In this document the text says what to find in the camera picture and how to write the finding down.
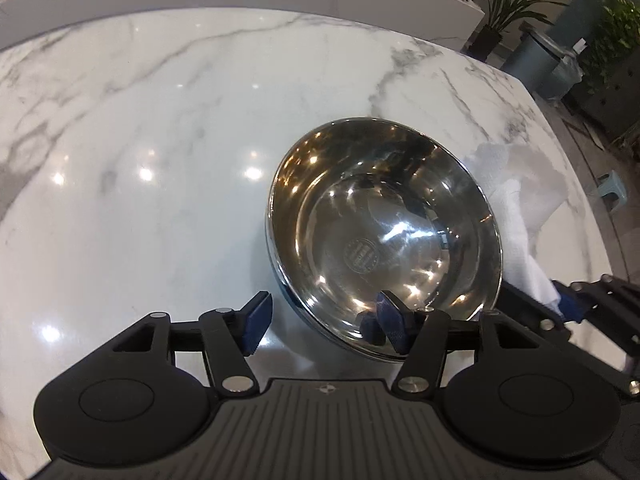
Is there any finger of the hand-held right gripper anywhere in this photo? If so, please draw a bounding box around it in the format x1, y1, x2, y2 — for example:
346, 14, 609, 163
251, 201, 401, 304
499, 279, 640, 387
552, 273, 640, 323

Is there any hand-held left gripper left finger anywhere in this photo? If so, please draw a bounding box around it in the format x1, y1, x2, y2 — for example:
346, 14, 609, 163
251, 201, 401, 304
113, 290, 274, 395

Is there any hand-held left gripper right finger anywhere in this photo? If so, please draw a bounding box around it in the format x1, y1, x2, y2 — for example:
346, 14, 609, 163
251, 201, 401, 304
375, 290, 552, 399

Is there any white paper towel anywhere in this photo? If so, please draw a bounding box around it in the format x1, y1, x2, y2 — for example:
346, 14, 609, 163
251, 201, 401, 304
462, 142, 572, 314

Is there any stainless steel bowl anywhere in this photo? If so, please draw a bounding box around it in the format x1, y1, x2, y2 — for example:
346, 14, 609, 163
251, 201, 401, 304
265, 116, 504, 362

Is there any small pale green stool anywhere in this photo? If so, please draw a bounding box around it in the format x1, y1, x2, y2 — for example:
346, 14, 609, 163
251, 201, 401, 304
597, 170, 627, 212

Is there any grey trash bin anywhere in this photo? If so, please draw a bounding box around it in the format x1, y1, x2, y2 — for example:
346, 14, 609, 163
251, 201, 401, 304
500, 27, 585, 102

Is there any leafy plant in dark planter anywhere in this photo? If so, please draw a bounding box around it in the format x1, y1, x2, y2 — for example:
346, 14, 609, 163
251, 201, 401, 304
570, 0, 640, 147

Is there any green plant in black pot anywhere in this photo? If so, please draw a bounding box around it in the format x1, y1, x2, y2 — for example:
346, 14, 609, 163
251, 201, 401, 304
467, 0, 567, 62

